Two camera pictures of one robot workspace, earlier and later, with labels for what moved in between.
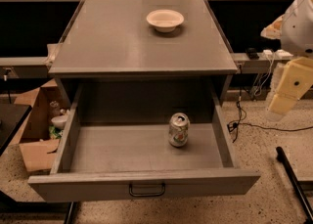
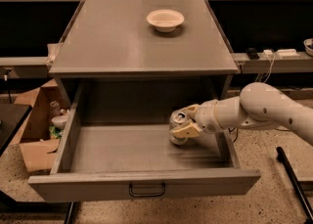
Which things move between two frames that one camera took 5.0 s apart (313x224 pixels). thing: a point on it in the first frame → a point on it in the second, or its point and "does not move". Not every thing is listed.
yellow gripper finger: (297, 78) → (189, 130)
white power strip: (283, 55) does not move
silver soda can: (178, 129) does not move
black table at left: (12, 116) does not move
